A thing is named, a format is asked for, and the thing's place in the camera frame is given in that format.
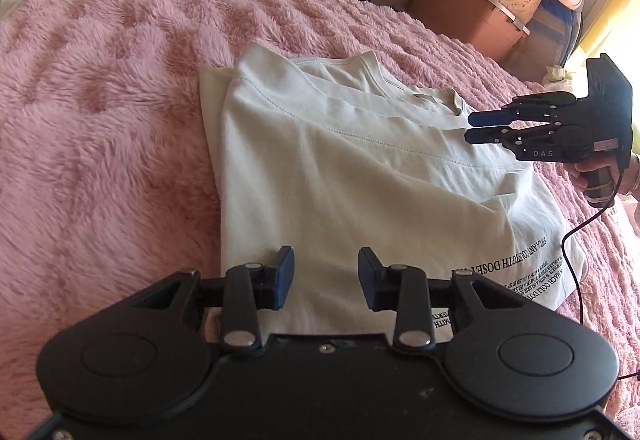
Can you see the white printed sweatshirt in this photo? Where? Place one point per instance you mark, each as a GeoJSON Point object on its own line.
{"type": "Point", "coordinates": [350, 180]}

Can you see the person's right hand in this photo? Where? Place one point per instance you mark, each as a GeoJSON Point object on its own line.
{"type": "Point", "coordinates": [581, 173]}

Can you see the brown storage box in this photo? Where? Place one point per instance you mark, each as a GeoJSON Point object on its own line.
{"type": "Point", "coordinates": [460, 15]}

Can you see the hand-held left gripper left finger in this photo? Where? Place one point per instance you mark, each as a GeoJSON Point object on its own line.
{"type": "Point", "coordinates": [286, 280]}

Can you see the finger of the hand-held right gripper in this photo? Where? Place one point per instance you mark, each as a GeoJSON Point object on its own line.
{"type": "Point", "coordinates": [487, 119]}
{"type": "Point", "coordinates": [487, 135]}

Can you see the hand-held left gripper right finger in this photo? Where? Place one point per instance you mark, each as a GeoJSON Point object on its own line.
{"type": "Point", "coordinates": [369, 280]}

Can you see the blue striped storage bag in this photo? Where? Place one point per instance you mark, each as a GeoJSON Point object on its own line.
{"type": "Point", "coordinates": [550, 40]}

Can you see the crumpled white cloth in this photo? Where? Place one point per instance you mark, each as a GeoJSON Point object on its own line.
{"type": "Point", "coordinates": [557, 74]}

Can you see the pink fluffy blanket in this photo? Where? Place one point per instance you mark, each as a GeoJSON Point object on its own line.
{"type": "Point", "coordinates": [100, 120]}

